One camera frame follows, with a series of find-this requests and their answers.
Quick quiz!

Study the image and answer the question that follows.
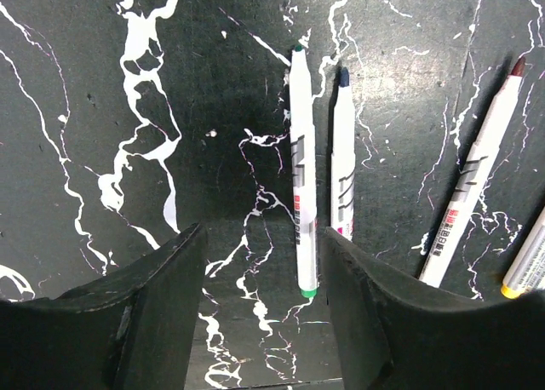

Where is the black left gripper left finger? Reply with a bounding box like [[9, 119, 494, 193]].
[[1, 224, 208, 389]]

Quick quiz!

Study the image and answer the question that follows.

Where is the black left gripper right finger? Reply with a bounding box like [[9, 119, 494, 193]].
[[320, 228, 544, 389]]

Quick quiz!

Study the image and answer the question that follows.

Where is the green whiteboard pen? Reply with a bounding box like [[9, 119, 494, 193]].
[[289, 44, 318, 299]]

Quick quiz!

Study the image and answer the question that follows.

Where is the blue whiteboard pen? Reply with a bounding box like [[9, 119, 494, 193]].
[[330, 66, 355, 241]]

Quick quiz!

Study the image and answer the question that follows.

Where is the red whiteboard pen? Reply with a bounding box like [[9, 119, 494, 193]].
[[419, 56, 525, 288]]

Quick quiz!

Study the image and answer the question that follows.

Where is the yellow whiteboard pen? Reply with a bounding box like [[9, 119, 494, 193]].
[[501, 210, 545, 300]]

